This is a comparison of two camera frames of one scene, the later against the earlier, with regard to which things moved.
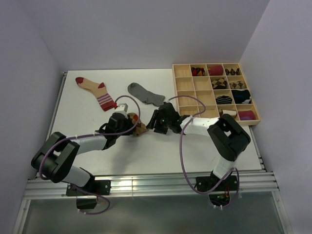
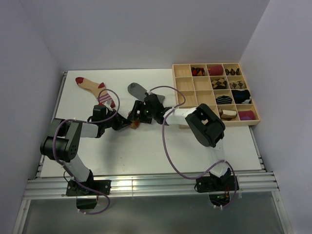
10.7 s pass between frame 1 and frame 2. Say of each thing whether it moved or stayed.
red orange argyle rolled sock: stayed
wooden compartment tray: stayed
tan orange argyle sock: moved
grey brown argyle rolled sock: stayed
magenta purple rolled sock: stayed
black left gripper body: moved
